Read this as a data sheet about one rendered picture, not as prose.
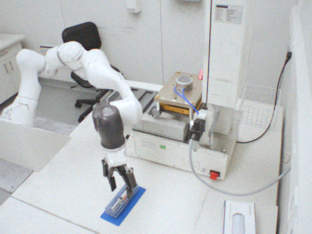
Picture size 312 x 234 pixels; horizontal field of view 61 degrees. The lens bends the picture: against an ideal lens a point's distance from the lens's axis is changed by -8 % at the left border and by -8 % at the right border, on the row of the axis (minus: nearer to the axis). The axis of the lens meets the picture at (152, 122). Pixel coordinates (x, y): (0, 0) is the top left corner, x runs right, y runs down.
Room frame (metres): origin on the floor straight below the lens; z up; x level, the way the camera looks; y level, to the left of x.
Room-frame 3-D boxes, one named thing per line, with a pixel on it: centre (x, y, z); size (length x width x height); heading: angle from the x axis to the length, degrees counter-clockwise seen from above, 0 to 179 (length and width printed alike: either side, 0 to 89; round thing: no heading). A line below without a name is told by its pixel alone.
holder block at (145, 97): (1.23, 0.08, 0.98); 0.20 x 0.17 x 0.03; 153
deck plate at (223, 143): (1.10, -0.18, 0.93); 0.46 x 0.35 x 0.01; 63
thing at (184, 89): (1.08, -0.17, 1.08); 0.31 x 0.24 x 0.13; 153
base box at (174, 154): (1.10, -0.14, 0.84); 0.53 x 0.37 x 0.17; 63
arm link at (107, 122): (0.81, 0.16, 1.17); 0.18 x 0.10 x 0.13; 13
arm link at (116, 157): (0.74, 0.14, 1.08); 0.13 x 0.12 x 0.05; 148
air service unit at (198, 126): (0.86, -0.17, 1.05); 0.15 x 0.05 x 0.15; 153
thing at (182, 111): (1.11, -0.15, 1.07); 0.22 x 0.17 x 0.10; 153
